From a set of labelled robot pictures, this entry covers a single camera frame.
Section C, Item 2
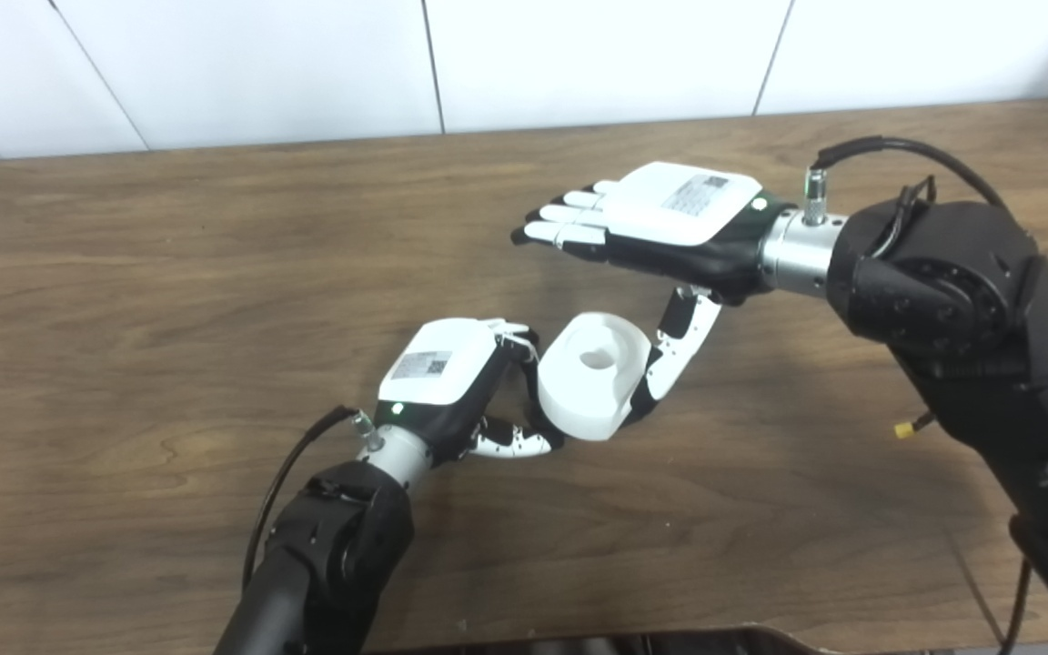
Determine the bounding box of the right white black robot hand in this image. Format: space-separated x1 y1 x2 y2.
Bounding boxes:
511 162 793 427

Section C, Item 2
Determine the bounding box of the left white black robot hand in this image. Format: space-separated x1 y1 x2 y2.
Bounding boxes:
374 317 566 467

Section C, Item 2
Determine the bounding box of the round white plastic piece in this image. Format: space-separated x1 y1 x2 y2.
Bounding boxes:
538 312 652 442

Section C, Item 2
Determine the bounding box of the dark robot torso edge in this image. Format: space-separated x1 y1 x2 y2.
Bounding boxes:
397 623 839 655

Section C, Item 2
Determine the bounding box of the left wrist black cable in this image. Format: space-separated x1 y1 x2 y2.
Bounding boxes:
242 406 384 592

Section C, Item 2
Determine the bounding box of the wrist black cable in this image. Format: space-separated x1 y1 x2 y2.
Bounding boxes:
804 136 1007 228
242 406 384 592

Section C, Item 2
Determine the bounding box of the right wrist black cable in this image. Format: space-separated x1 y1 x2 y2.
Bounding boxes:
804 136 1007 228

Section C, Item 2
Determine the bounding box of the thin black hanging cable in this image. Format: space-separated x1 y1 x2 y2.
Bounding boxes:
1002 559 1034 655

